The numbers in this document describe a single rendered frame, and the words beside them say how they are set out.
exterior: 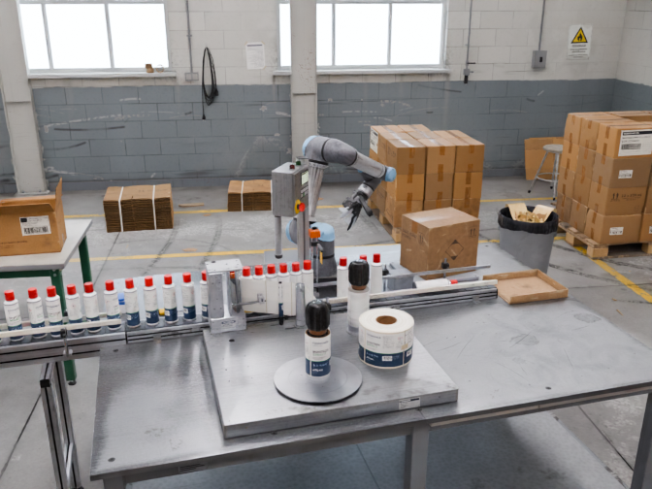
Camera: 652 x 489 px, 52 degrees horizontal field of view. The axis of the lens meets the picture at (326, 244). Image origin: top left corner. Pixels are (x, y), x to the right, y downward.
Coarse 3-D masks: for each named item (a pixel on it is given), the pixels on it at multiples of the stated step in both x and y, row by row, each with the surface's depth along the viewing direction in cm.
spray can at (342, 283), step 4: (344, 256) 289; (340, 260) 288; (344, 260) 287; (340, 264) 288; (344, 264) 288; (340, 268) 288; (344, 268) 288; (340, 272) 288; (344, 272) 288; (340, 276) 289; (344, 276) 289; (340, 280) 290; (344, 280) 290; (340, 284) 290; (344, 284) 290; (348, 284) 292; (340, 288) 291; (344, 288) 291; (340, 292) 292; (344, 292) 291; (340, 296) 292; (344, 296) 292
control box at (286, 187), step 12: (288, 168) 276; (300, 168) 276; (276, 180) 272; (288, 180) 270; (300, 180) 276; (276, 192) 274; (288, 192) 272; (300, 192) 277; (276, 204) 276; (288, 204) 274; (288, 216) 276
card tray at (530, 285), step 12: (492, 276) 327; (504, 276) 329; (516, 276) 331; (528, 276) 333; (540, 276) 331; (504, 288) 319; (516, 288) 319; (528, 288) 319; (540, 288) 319; (552, 288) 319; (564, 288) 313; (516, 300) 304; (528, 300) 306; (540, 300) 308
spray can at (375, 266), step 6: (378, 258) 291; (372, 264) 293; (378, 264) 292; (372, 270) 293; (378, 270) 292; (372, 276) 294; (378, 276) 293; (372, 282) 295; (378, 282) 294; (372, 288) 296; (378, 288) 295
